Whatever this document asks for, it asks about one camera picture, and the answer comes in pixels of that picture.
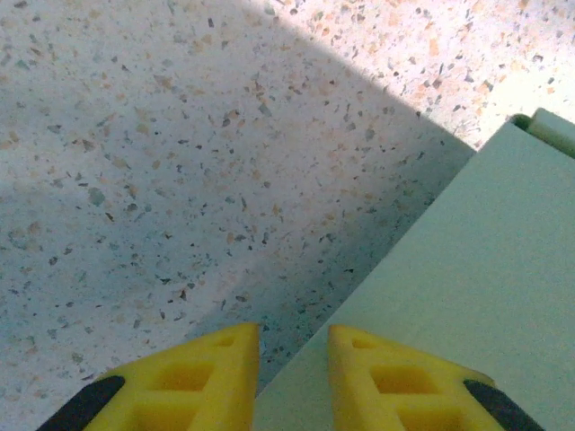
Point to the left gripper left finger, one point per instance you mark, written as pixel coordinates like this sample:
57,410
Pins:
188,390

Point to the green paper box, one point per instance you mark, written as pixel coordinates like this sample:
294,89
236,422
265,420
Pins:
449,269

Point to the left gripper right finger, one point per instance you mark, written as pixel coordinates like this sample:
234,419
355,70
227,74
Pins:
395,390

